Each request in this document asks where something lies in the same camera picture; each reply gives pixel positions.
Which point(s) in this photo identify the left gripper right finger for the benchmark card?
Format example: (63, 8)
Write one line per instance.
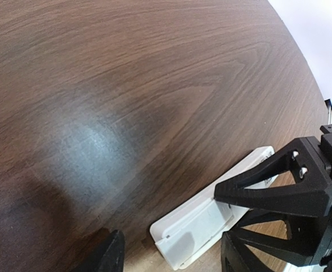
(236, 256)

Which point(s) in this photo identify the white remote control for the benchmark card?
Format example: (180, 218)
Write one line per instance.
(178, 260)

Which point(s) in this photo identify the white battery cover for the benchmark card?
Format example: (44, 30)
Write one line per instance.
(190, 228)

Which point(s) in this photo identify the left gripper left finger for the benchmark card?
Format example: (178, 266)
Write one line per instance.
(108, 256)

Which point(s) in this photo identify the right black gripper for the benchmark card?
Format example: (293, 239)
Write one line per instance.
(310, 163)

